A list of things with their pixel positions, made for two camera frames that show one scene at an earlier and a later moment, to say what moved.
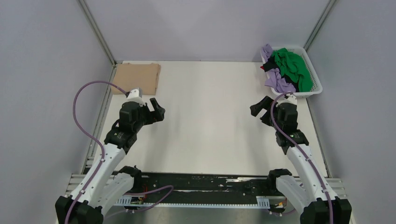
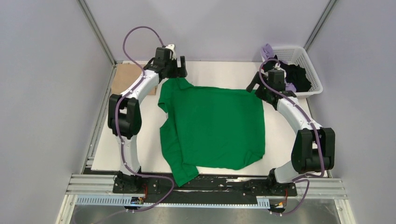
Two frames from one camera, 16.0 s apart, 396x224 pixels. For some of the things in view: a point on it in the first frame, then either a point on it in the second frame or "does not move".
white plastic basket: x=316 y=86 does not move
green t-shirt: x=293 y=67 → x=208 y=128
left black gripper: x=159 y=113 → x=178 y=72
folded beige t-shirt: x=128 y=75 does not move
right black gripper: x=265 y=103 → x=258 y=93
